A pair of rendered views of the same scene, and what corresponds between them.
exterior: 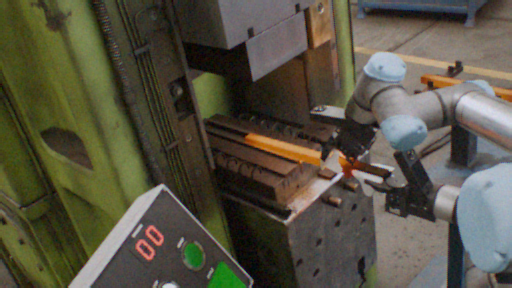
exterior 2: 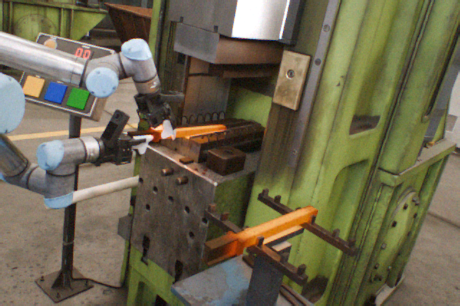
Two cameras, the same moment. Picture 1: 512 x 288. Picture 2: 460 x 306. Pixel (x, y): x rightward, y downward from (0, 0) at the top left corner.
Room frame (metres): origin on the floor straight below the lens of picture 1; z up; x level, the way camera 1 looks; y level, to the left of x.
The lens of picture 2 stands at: (0.99, -1.53, 1.49)
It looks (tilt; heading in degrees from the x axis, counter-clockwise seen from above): 20 degrees down; 79
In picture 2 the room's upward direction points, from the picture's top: 11 degrees clockwise
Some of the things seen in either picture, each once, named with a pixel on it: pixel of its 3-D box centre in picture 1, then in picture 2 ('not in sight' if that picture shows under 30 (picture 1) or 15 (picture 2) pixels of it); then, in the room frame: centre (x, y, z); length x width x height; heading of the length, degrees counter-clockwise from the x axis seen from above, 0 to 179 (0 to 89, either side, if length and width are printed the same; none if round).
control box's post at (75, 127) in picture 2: not in sight; (71, 187); (0.65, 0.28, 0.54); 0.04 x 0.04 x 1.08; 42
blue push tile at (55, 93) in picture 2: not in sight; (56, 93); (0.60, 0.16, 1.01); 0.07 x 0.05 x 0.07; 157
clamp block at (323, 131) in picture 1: (321, 139); (226, 160); (1.25, -0.17, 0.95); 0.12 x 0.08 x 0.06; 42
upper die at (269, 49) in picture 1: (216, 35); (235, 44); (1.24, 0.06, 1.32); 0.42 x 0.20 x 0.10; 42
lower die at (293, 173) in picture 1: (243, 153); (218, 135); (1.24, 0.06, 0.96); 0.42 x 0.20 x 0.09; 42
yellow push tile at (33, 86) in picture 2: not in sight; (34, 87); (0.51, 0.20, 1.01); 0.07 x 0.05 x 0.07; 157
